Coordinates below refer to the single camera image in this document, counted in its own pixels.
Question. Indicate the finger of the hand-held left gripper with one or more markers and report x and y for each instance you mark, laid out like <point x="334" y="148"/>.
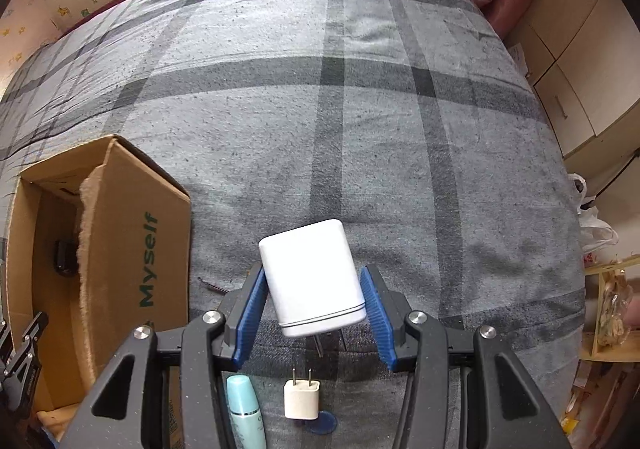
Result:
<point x="30" y="334"/>

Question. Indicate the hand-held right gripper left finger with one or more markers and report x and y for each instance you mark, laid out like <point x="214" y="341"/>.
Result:
<point x="248" y="319"/>

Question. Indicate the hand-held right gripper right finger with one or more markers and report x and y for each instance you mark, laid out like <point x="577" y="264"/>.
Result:
<point x="381" y="319"/>

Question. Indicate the large white charger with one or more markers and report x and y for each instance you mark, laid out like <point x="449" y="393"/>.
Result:
<point x="310" y="274"/>

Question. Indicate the black cylinder device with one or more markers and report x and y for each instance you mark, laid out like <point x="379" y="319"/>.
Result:
<point x="65" y="259"/>

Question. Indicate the teal cosmetic bottle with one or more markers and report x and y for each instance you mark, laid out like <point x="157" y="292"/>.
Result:
<point x="245" y="409"/>

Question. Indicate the small white plug adapter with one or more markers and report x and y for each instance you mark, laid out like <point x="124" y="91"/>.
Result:
<point x="301" y="401"/>

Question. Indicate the cardboard box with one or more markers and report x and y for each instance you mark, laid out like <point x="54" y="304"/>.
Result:
<point x="130" y="209"/>

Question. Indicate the dark blue disc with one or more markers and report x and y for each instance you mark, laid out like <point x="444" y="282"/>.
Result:
<point x="327" y="425"/>

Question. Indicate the grey plaid bed sheet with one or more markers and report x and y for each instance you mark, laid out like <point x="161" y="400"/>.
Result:
<point x="350" y="129"/>

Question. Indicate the light wooden shelf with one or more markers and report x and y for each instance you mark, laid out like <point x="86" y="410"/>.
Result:
<point x="590" y="329"/>

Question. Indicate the clear plastic packet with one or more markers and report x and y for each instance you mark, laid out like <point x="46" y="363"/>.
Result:
<point x="615" y="309"/>

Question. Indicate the white plastic bag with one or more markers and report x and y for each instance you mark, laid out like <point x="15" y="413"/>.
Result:
<point x="597" y="229"/>

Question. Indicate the cream wardrobe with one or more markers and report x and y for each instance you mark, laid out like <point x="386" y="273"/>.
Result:
<point x="575" y="79"/>

